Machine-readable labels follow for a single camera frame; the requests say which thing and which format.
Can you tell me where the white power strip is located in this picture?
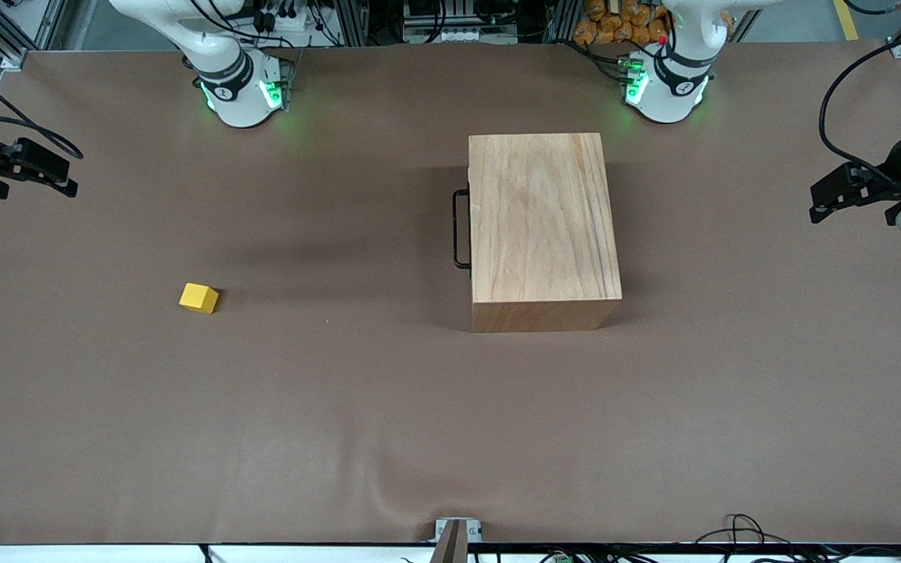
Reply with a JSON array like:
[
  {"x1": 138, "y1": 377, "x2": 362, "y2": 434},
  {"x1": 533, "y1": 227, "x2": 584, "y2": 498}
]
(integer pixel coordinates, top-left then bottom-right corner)
[{"x1": 404, "y1": 27, "x2": 518, "y2": 45}]

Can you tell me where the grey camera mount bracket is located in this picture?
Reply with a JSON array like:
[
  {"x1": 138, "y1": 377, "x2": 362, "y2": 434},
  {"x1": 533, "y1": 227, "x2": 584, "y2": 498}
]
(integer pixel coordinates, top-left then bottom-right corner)
[{"x1": 435, "y1": 518, "x2": 483, "y2": 563}]

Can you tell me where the orange objects pile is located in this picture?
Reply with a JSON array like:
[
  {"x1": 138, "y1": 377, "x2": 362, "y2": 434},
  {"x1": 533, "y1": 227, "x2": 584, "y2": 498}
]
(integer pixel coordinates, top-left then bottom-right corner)
[{"x1": 573, "y1": 0, "x2": 672, "y2": 46}]

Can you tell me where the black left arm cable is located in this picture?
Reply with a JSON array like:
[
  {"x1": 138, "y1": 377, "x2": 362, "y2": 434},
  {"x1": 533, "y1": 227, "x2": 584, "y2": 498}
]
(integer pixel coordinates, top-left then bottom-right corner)
[{"x1": 820, "y1": 35, "x2": 901, "y2": 188}]

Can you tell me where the brown table cover sheet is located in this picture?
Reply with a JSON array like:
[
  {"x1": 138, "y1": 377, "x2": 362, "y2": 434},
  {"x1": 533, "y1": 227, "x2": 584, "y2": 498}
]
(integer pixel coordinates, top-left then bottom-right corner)
[{"x1": 0, "y1": 39, "x2": 901, "y2": 546}]

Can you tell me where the black cable bundle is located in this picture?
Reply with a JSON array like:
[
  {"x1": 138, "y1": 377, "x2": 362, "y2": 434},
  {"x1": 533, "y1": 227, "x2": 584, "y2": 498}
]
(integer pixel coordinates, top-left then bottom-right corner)
[{"x1": 693, "y1": 514, "x2": 901, "y2": 563}]

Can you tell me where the wooden cabinet box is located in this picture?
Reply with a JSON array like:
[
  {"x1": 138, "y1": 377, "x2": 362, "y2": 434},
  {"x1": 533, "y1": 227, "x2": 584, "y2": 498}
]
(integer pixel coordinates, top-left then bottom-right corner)
[{"x1": 468, "y1": 133, "x2": 623, "y2": 333}]

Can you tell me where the black metal drawer handle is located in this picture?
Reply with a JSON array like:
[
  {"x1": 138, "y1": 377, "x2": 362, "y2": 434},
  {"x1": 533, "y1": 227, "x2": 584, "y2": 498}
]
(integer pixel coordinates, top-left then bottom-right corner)
[{"x1": 452, "y1": 188, "x2": 472, "y2": 271}]

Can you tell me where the yellow block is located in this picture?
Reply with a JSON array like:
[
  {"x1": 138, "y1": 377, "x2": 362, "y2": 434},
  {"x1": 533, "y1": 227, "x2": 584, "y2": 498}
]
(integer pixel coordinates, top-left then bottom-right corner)
[{"x1": 179, "y1": 283, "x2": 220, "y2": 315}]

